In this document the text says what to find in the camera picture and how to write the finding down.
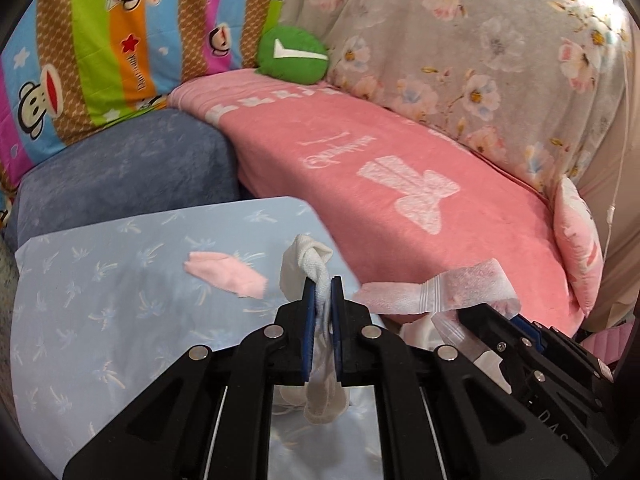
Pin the pink cloth piece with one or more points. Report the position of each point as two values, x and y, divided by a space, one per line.
225 272

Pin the light blue palm cloth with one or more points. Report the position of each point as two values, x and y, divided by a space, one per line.
125 310

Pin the beige sheet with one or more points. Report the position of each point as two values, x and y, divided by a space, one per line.
625 280

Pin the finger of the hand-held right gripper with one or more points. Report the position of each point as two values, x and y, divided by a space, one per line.
515 355
530 327

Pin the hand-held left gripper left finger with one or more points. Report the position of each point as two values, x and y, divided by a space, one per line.
310 340

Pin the pink towel blanket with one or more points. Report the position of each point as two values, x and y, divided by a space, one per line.
400 160

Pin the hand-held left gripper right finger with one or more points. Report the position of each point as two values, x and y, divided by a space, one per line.
336 340

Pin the green round cushion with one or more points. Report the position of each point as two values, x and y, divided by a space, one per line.
292 55

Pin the blue-grey cushion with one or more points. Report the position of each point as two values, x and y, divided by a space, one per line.
125 170

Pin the pink-white striped wipe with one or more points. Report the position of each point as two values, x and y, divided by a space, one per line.
475 285

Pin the small pink pillow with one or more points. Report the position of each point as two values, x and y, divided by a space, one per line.
580 245

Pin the striped monkey print quilt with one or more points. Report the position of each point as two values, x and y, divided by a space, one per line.
100 50

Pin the pink quilted cloth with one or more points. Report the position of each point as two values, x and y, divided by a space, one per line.
605 345

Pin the white knotted cloth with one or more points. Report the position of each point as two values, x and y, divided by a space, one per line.
305 255

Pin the grey floral blanket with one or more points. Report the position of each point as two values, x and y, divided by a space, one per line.
475 35

